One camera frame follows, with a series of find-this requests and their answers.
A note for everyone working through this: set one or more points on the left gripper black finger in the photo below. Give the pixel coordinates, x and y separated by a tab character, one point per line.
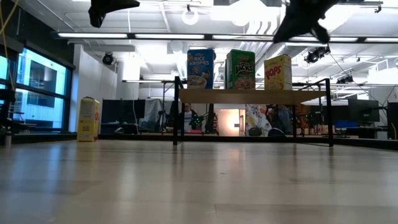
107	9
115	2

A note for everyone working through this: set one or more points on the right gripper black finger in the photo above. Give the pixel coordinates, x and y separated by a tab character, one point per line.
287	23
298	29

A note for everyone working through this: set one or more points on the yellow Corn Pops cereal box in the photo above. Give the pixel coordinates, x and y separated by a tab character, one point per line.
277	73
88	119

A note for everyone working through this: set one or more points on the green Apple Jacks cereal box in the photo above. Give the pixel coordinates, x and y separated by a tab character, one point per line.
241	70

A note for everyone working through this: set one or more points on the blue Rice Krispies cereal box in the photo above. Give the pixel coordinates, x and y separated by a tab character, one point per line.
200	68

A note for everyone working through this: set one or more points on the wooden shelf black metal legs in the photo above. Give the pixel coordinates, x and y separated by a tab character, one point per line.
248	96

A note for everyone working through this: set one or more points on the person seated behind shelf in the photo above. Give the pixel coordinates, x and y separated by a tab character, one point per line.
188	119

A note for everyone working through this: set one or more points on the overhead led light bar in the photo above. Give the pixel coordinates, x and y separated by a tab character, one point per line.
130	36

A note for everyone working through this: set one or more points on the black ceiling spotlight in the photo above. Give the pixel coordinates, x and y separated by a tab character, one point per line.
108	58

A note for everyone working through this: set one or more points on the round white ceiling lamp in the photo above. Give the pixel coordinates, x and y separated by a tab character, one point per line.
190	16

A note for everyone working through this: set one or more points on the large window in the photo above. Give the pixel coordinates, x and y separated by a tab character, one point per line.
40	93

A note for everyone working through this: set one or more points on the black computer monitor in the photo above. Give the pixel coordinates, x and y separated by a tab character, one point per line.
122	112
363	110

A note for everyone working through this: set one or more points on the floral patterned banner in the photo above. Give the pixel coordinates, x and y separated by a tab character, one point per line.
257	119

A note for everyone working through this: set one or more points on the blue chair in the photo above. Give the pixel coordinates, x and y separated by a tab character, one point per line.
345	124

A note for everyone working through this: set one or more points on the silver ventilation duct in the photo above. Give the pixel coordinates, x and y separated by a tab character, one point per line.
270	53

